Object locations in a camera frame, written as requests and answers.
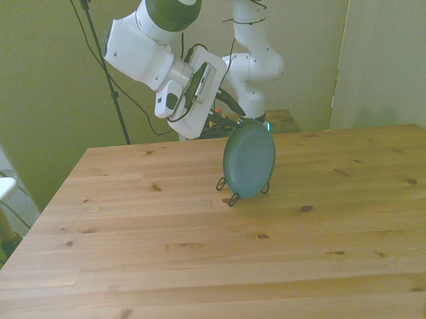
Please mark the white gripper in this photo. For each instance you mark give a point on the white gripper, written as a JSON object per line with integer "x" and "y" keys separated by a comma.
{"x": 196, "y": 121}

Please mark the teal round plate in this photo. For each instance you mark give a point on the teal round plate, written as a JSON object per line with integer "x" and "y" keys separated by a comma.
{"x": 249, "y": 161}

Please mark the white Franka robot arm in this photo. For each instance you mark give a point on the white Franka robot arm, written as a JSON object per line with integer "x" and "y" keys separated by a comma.
{"x": 132, "y": 53}

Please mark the yellow emergency stop button box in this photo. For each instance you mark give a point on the yellow emergency stop button box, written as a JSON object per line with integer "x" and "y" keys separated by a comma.
{"x": 218, "y": 111}

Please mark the black tripod pole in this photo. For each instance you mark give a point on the black tripod pole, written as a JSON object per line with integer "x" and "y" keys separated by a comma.
{"x": 115, "y": 95}

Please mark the person's bare leg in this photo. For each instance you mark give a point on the person's bare leg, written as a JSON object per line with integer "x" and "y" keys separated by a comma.
{"x": 0, "y": 224}

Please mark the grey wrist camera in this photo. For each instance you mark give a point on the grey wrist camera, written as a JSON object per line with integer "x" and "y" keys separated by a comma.
{"x": 206, "y": 83}

